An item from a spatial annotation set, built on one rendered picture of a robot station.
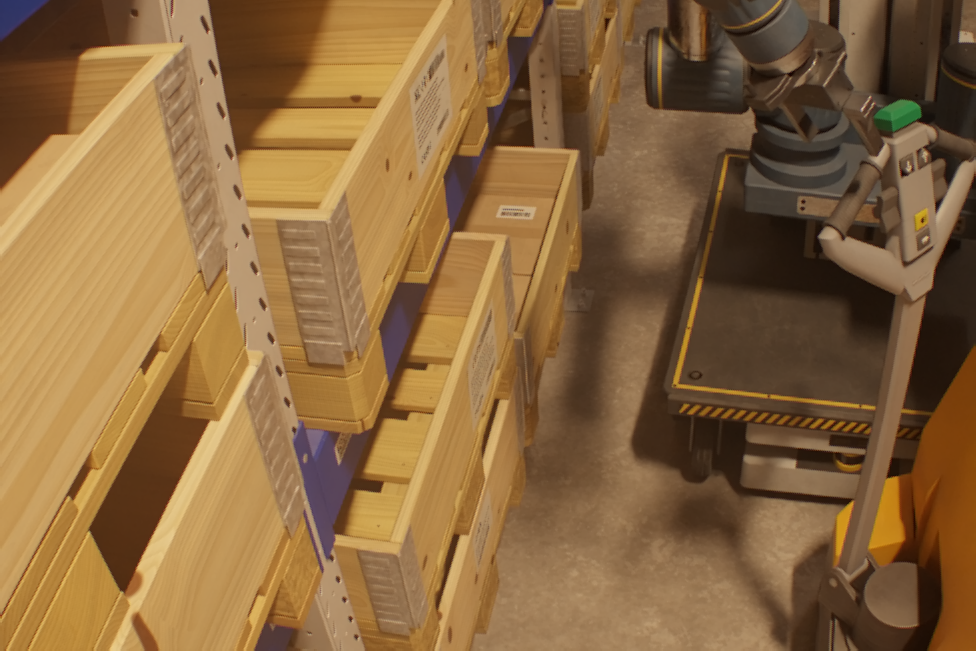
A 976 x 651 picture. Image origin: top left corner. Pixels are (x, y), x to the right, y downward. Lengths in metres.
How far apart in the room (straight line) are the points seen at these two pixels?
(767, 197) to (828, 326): 0.44
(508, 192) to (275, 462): 2.16
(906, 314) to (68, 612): 1.41
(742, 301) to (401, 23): 1.38
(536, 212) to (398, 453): 1.22
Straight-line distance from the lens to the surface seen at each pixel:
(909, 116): 1.74
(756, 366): 2.85
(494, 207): 3.17
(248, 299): 1.26
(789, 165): 2.71
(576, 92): 3.31
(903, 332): 1.89
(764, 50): 1.47
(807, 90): 1.54
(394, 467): 2.05
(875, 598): 2.27
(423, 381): 2.21
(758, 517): 2.96
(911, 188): 1.76
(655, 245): 3.85
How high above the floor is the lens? 2.22
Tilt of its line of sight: 37 degrees down
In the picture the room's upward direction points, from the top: 5 degrees counter-clockwise
